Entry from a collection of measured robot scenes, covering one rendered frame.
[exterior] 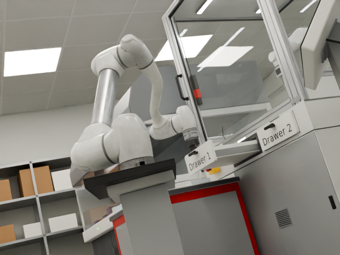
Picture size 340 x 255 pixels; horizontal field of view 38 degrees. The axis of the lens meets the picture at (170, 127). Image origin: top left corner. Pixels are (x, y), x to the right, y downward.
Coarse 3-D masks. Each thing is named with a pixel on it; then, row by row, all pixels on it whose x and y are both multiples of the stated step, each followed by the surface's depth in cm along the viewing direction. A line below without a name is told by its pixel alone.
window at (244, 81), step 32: (192, 0) 305; (224, 0) 275; (256, 0) 251; (192, 32) 310; (224, 32) 279; (256, 32) 254; (192, 64) 314; (224, 64) 283; (256, 64) 257; (224, 96) 286; (256, 96) 260; (288, 96) 238; (224, 128) 290
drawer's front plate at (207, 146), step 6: (204, 144) 251; (210, 144) 247; (198, 150) 257; (204, 150) 252; (210, 150) 247; (186, 156) 270; (192, 156) 264; (198, 156) 258; (210, 156) 247; (216, 156) 246; (186, 162) 270; (192, 162) 264; (204, 162) 253; (210, 162) 248; (198, 168) 260; (192, 174) 267
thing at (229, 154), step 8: (232, 144) 254; (240, 144) 256; (248, 144) 258; (256, 144) 260; (216, 152) 248; (224, 152) 250; (232, 152) 252; (240, 152) 254; (248, 152) 257; (256, 152) 262; (224, 160) 261; (232, 160) 267; (240, 160) 274; (208, 168) 272
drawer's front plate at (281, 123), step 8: (288, 112) 234; (280, 120) 240; (288, 120) 235; (272, 128) 246; (280, 128) 240; (288, 128) 235; (296, 128) 231; (264, 136) 252; (272, 136) 247; (288, 136) 236; (272, 144) 247
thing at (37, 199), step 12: (60, 156) 610; (0, 168) 583; (12, 168) 597; (24, 168) 612; (36, 192) 587; (60, 192) 596; (72, 192) 615; (0, 204) 570; (12, 204) 589; (24, 204) 609; (36, 216) 622; (72, 228) 586; (24, 240) 565; (36, 240) 590; (48, 252) 569
